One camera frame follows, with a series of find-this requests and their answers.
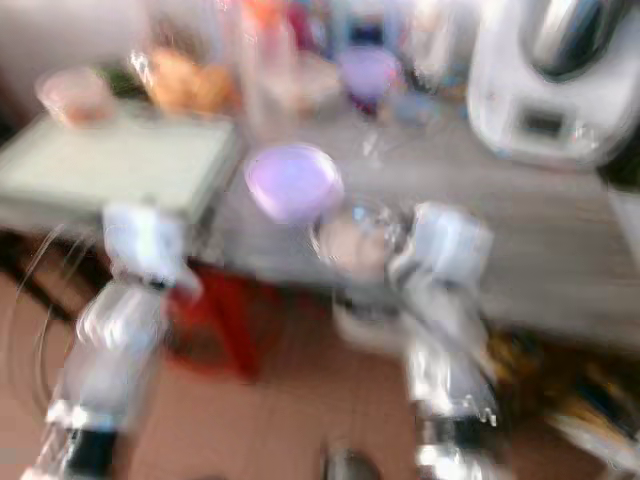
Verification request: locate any pink plastic container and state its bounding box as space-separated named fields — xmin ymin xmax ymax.
xmin=35 ymin=67 xmax=117 ymax=130

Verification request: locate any white rectangular tray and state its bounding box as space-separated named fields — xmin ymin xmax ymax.
xmin=0 ymin=114 xmax=243 ymax=221

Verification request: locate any purple cup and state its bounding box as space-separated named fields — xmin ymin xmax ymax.
xmin=337 ymin=45 xmax=403 ymax=123

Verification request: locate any red stool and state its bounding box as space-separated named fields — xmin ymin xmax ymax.
xmin=172 ymin=278 xmax=263 ymax=383

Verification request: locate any clear glass bowl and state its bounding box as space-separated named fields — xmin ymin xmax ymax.
xmin=314 ymin=200 xmax=411 ymax=287

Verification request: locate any white box under table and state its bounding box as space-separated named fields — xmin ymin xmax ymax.
xmin=332 ymin=298 xmax=411 ymax=359

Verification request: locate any grey robot foot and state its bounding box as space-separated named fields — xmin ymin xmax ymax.
xmin=320 ymin=449 xmax=383 ymax=480

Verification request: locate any purple bowl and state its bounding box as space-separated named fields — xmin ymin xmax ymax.
xmin=244 ymin=143 xmax=346 ymax=227

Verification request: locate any clear bag of bread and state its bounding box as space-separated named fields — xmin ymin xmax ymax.
xmin=132 ymin=44 xmax=243 ymax=117

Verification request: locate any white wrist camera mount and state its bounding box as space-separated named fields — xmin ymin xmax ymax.
xmin=102 ymin=203 xmax=193 ymax=293
xmin=392 ymin=203 xmax=497 ymax=301

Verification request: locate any white kitchen machine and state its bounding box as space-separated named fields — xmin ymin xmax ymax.
xmin=465 ymin=0 xmax=640 ymax=169

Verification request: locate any tall clear plastic jar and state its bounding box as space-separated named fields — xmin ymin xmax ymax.
xmin=238 ymin=0 xmax=303 ymax=139

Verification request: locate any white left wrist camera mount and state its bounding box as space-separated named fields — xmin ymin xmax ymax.
xmin=102 ymin=203 xmax=193 ymax=293

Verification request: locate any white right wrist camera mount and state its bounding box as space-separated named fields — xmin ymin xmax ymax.
xmin=392 ymin=203 xmax=497 ymax=301

